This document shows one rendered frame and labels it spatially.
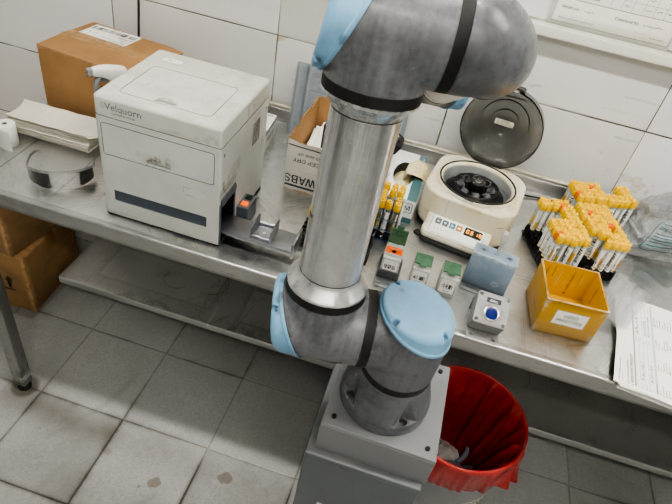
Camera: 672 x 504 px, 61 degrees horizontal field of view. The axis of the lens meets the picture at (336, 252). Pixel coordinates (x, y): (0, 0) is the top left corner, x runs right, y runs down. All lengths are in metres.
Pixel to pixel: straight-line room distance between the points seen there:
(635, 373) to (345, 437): 0.66
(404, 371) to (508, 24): 0.48
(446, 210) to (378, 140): 0.81
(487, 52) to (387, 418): 0.56
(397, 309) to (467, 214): 0.67
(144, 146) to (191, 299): 0.89
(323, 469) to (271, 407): 1.08
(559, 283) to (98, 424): 1.48
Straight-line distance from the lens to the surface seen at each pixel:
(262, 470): 1.97
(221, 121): 1.17
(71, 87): 1.77
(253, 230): 1.29
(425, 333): 0.79
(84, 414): 2.12
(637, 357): 1.39
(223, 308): 2.01
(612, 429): 2.12
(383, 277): 1.29
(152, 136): 1.23
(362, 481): 1.03
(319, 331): 0.79
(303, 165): 1.47
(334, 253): 0.72
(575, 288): 1.43
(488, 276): 1.33
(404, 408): 0.92
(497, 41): 0.61
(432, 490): 1.73
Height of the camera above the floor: 1.74
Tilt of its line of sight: 40 degrees down
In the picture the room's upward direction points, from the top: 12 degrees clockwise
